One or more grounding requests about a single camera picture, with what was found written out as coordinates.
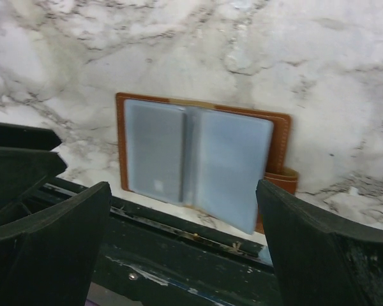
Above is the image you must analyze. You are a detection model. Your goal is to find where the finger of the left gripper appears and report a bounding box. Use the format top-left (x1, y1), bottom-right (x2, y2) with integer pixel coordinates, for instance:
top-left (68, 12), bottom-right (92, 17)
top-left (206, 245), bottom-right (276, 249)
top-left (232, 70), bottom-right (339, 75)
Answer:
top-left (0, 122), bottom-right (66, 226)

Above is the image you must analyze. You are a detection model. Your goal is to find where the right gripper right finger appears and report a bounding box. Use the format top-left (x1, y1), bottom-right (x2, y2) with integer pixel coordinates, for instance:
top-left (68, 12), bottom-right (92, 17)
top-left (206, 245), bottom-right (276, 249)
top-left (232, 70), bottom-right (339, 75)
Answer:
top-left (256, 180), bottom-right (383, 305)

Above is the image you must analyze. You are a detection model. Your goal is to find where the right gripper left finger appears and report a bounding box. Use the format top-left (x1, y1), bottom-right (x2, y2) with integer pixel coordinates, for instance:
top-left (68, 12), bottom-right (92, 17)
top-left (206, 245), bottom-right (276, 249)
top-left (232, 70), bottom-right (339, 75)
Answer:
top-left (0, 182), bottom-right (112, 305)

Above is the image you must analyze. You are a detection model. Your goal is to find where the brown leather card holder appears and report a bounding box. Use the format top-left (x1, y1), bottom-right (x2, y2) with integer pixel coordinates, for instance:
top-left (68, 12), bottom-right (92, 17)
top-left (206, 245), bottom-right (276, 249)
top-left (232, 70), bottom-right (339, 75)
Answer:
top-left (116, 92), bottom-right (299, 234)

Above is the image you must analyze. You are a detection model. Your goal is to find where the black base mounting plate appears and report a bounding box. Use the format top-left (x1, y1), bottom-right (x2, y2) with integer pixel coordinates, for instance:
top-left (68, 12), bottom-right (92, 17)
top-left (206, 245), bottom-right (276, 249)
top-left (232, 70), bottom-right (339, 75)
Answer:
top-left (28, 177), bottom-right (282, 306)

